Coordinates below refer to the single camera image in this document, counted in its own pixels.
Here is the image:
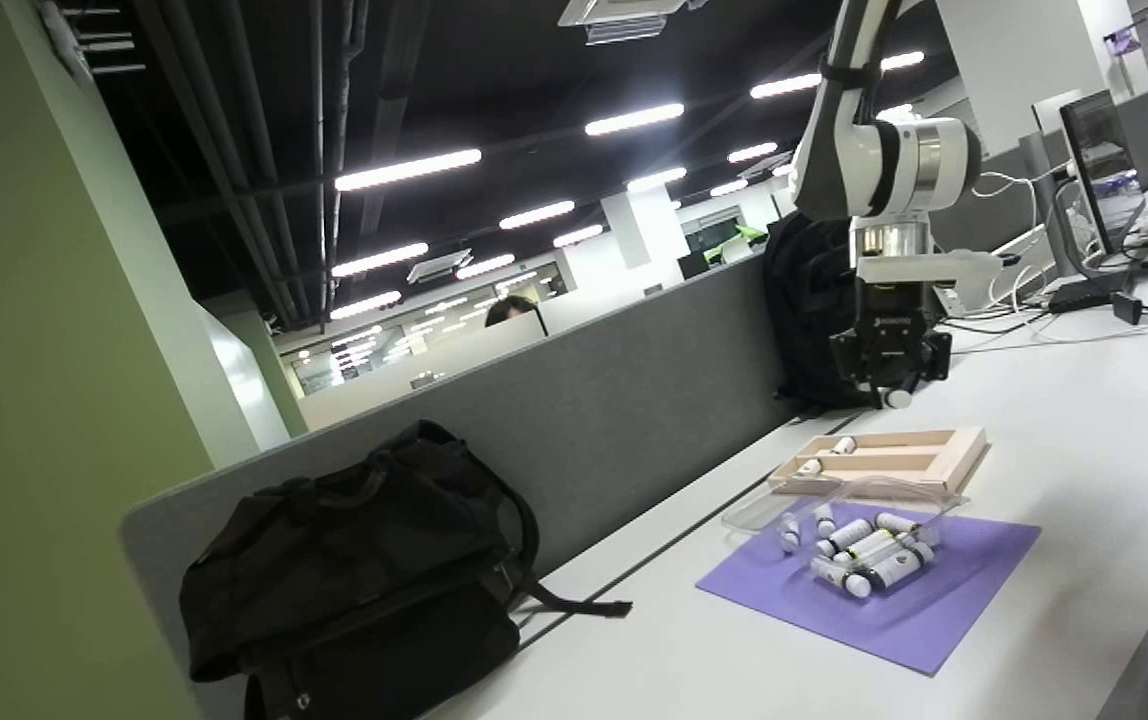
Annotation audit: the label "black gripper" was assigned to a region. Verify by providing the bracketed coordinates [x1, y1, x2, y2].
[830, 277, 957, 407]

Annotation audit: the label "black backpack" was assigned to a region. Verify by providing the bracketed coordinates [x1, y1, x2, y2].
[761, 214, 889, 418]

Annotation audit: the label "white cylindrical blocks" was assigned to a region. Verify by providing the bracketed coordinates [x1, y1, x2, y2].
[726, 483, 965, 609]

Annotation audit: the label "purple mat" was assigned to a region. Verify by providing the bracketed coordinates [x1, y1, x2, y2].
[692, 514, 1045, 679]

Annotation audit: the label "long ceiling light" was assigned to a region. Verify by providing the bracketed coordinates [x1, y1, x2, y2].
[552, 220, 608, 253]
[626, 164, 692, 196]
[496, 196, 579, 235]
[454, 253, 522, 284]
[332, 146, 490, 196]
[749, 70, 830, 103]
[327, 287, 410, 327]
[579, 100, 689, 142]
[726, 142, 784, 167]
[327, 241, 431, 284]

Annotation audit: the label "black computer monitor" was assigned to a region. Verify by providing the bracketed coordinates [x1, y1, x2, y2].
[1049, 86, 1148, 320]

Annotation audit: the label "grey desk divider panel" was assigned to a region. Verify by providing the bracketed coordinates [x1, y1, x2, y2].
[122, 253, 816, 720]

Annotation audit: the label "ceiling air conditioner unit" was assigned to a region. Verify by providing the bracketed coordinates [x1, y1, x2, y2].
[556, 0, 711, 51]

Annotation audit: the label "black duffel bag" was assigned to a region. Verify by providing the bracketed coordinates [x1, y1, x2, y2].
[177, 422, 638, 720]

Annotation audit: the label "green pillar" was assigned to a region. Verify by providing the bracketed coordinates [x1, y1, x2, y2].
[0, 0, 311, 720]

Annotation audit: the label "wooden frame tray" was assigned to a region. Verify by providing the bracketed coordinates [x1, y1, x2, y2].
[769, 424, 998, 507]

